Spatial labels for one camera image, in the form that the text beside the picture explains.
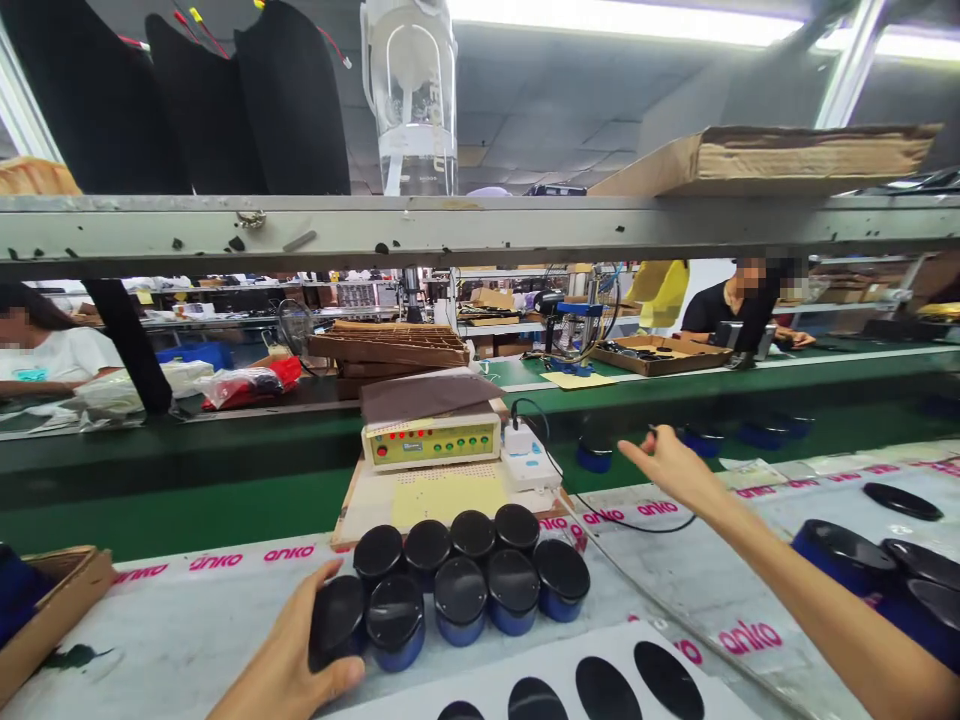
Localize person's left hand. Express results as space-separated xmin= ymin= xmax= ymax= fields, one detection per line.
xmin=243 ymin=558 xmax=367 ymax=715

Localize person's right hand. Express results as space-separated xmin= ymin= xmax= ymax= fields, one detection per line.
xmin=618 ymin=423 xmax=729 ymax=520

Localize black cable with plug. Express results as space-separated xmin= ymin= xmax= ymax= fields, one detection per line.
xmin=558 ymin=424 xmax=700 ymax=535

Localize white printed paper slip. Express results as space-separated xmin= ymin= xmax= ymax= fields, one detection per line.
xmin=718 ymin=456 xmax=790 ymax=493

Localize clear plastic sheet pink print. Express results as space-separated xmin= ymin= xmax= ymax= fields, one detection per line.
xmin=0 ymin=442 xmax=960 ymax=720

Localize cardboard tray with black parts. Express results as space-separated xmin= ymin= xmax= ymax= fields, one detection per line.
xmin=590 ymin=334 xmax=734 ymax=377

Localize yellow paper sheet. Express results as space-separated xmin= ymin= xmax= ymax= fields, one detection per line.
xmin=539 ymin=368 xmax=618 ymax=392

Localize white power adapter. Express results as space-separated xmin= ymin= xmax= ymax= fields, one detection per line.
xmin=500 ymin=440 xmax=565 ymax=494

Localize wooden board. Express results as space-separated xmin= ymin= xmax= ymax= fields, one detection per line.
xmin=329 ymin=457 xmax=573 ymax=553

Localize blue press machine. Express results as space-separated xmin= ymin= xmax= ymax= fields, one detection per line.
xmin=541 ymin=278 xmax=624 ymax=377

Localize yellow hanging garment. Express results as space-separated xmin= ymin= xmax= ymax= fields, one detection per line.
xmin=625 ymin=259 xmax=691 ymax=331

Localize cluster of blue cylinder speakers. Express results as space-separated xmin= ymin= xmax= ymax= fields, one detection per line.
xmin=352 ymin=503 xmax=592 ymax=673

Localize green conveyor belt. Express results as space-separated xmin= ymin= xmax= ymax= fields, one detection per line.
xmin=0 ymin=352 xmax=960 ymax=564

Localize white sticker backing sheet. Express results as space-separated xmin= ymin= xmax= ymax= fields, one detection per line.
xmin=318 ymin=620 xmax=760 ymax=720

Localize yellow perforated sheet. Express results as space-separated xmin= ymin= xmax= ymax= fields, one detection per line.
xmin=390 ymin=472 xmax=512 ymax=531

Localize loose black oval cap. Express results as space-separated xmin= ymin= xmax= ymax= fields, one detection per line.
xmin=862 ymin=482 xmax=946 ymax=523

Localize open cardboard box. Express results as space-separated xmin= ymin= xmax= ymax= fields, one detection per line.
xmin=0 ymin=545 xmax=118 ymax=685

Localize cream tester box with lights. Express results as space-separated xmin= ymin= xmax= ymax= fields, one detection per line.
xmin=362 ymin=410 xmax=502 ymax=473

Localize brown sheet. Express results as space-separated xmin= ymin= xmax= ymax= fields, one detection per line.
xmin=359 ymin=372 xmax=506 ymax=429

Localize red item in plastic bag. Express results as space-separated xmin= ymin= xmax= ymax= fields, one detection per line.
xmin=196 ymin=356 xmax=304 ymax=412

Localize white plastic bag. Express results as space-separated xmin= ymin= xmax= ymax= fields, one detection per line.
xmin=73 ymin=359 xmax=217 ymax=418

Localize stack of cardboard divider trays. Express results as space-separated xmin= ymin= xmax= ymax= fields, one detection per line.
xmin=305 ymin=319 xmax=475 ymax=401

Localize grey metal overhead shelf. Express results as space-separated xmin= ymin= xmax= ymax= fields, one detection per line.
xmin=0 ymin=193 xmax=960 ymax=281

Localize blue plastic bin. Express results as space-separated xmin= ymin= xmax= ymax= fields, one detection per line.
xmin=155 ymin=341 xmax=235 ymax=374

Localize flat cardboard tray box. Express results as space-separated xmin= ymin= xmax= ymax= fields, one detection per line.
xmin=587 ymin=122 xmax=944 ymax=199

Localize background workbench with clutter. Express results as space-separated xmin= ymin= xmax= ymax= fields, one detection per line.
xmin=123 ymin=269 xmax=455 ymax=335

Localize clear plastic bottle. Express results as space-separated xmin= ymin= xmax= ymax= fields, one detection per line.
xmin=359 ymin=0 xmax=460 ymax=199

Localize ceiling light strip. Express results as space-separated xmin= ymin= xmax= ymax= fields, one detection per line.
xmin=448 ymin=0 xmax=805 ymax=48

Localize black foam sheets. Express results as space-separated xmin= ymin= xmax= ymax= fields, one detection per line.
xmin=0 ymin=0 xmax=352 ymax=198

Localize thin black cable loop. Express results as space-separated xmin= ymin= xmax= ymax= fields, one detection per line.
xmin=509 ymin=398 xmax=553 ymax=453

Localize red wires with yellow tips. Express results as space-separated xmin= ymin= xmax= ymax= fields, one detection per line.
xmin=170 ymin=5 xmax=232 ymax=60

